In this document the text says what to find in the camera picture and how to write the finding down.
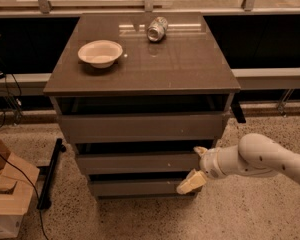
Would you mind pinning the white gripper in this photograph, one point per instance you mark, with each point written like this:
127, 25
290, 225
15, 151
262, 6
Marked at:
209, 164

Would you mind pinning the grey drawer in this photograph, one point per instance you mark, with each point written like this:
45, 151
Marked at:
134, 128
109, 189
138, 163

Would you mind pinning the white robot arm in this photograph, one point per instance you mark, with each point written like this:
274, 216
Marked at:
255, 155

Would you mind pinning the grey top drawer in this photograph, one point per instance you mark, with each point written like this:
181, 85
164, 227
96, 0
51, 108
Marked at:
134, 128

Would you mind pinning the grey drawer cabinet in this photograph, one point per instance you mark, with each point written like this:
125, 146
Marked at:
185, 73

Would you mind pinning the grey bottom drawer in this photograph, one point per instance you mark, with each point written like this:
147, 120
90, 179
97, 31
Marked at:
109, 189

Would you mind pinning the crushed soda can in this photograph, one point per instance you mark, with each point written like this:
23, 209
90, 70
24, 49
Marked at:
157, 29

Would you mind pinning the white paper bowl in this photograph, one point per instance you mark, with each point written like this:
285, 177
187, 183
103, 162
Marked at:
101, 53

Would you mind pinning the black metal stand leg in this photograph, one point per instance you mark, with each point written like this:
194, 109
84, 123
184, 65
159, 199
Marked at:
48, 173

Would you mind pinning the cardboard box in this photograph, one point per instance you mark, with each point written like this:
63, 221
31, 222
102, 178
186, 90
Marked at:
17, 178

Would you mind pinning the black bracket behind cabinet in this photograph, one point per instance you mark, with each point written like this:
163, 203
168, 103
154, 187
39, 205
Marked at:
237, 111

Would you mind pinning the metal railing bracket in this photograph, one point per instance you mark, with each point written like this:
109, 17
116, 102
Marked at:
283, 101

